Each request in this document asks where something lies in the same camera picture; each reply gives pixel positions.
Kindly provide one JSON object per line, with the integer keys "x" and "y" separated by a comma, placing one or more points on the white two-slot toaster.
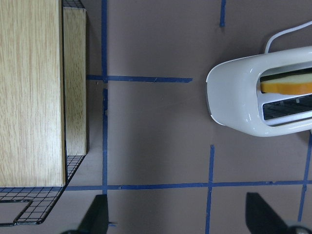
{"x": 236, "y": 101}

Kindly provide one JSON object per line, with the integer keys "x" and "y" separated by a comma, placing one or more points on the bread slice in toaster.
{"x": 289, "y": 85}

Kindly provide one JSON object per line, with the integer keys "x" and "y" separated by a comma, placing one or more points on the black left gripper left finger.
{"x": 96, "y": 219}

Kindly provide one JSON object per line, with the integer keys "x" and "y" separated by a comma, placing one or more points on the black wire basket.
{"x": 39, "y": 201}

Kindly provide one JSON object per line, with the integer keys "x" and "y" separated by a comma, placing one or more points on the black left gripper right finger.
{"x": 260, "y": 218}

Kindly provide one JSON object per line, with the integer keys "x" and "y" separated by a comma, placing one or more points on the light wooden box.
{"x": 42, "y": 90}

